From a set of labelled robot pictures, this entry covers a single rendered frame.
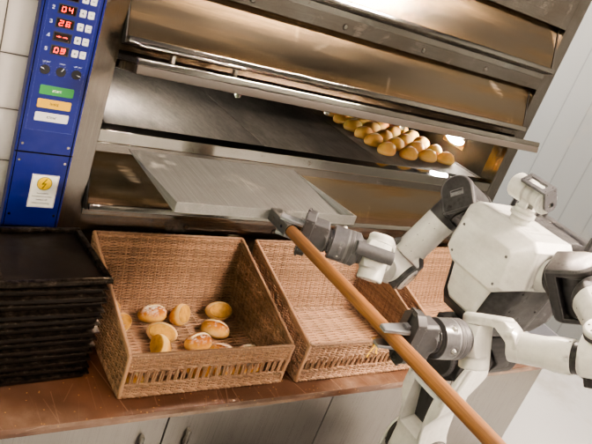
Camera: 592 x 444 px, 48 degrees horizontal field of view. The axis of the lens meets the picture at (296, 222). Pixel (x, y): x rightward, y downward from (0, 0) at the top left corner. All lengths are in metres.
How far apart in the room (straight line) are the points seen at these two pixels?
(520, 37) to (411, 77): 0.53
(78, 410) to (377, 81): 1.45
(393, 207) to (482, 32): 0.76
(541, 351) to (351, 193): 1.36
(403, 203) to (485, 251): 1.13
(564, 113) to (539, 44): 2.05
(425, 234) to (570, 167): 3.03
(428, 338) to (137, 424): 0.92
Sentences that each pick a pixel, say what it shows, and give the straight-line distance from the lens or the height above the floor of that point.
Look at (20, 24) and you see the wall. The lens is 1.88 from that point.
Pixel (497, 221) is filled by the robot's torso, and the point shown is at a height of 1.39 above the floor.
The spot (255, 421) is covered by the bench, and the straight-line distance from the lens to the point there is 2.18.
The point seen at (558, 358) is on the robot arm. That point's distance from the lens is 1.41.
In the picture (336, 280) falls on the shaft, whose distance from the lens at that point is 1.46.
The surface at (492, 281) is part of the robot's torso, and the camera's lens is 1.70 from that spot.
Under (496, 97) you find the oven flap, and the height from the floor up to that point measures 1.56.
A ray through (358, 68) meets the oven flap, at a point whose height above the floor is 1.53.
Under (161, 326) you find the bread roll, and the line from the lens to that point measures 2.14.
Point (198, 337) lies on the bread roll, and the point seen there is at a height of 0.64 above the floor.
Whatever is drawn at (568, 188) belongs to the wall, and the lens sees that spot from 4.84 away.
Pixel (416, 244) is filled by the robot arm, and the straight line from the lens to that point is 1.90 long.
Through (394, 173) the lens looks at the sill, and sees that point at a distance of 2.67.
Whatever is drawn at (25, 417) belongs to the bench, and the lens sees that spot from 1.85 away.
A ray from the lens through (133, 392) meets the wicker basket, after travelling 1.95.
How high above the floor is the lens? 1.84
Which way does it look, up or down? 22 degrees down
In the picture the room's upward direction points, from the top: 21 degrees clockwise
